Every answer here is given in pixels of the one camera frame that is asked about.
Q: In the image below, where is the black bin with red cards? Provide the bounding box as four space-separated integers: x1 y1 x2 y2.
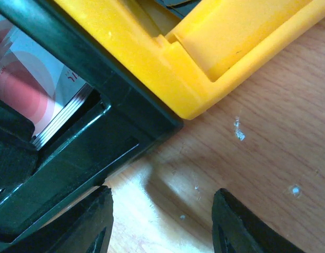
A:
0 1 183 252

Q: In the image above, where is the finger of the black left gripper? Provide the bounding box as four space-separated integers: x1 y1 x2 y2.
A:
0 100 38 190

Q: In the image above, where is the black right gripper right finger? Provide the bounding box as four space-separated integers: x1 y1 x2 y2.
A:
212 188 303 252

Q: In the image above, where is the black card in yellow bin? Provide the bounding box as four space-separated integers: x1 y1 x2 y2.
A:
155 0 201 19

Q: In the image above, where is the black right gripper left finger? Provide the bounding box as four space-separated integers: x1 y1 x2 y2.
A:
6 186 114 252

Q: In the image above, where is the red card stack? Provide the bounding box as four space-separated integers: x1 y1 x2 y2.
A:
0 14 92 150

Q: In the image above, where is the yellow bin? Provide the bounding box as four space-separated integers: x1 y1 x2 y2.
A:
57 1 325 120

